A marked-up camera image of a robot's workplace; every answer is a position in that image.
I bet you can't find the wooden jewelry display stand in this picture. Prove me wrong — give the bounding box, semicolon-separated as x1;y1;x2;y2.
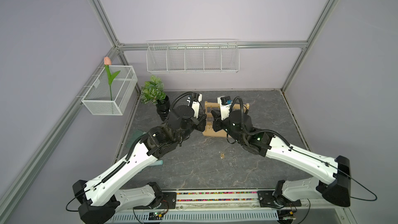
203;96;250;137

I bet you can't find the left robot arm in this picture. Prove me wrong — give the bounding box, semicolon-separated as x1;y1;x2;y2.
73;92;206;224

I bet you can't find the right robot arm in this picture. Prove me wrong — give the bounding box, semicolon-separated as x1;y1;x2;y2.
211;96;354;209

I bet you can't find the black plant pot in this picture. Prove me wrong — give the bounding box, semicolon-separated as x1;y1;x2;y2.
155;95;171;121

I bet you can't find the green artificial potted plant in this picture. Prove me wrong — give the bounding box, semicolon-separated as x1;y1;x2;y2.
141;75;166;105

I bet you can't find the teal dustpan brush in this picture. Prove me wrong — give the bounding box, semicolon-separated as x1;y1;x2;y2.
124;129;163;167

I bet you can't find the pink artificial tulip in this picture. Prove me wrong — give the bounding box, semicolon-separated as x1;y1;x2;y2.
104;57;120;101

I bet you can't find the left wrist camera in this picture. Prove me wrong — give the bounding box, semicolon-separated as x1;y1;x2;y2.
187;93;202;118

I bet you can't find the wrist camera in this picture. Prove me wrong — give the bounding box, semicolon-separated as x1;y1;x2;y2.
187;93;202;118
217;96;232;120

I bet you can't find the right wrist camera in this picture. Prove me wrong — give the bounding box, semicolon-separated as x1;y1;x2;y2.
217;96;232;120

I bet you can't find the white wire wall shelf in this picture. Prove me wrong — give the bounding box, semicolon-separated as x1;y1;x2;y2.
146;39;240;74

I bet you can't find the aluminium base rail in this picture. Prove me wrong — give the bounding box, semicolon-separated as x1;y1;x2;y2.
87;188;349;212

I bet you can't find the white mesh wall basket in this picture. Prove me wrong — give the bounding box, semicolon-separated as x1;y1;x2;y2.
77;65;137;116

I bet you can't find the white cable duct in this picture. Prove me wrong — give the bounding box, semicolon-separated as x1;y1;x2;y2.
107;209;279;224

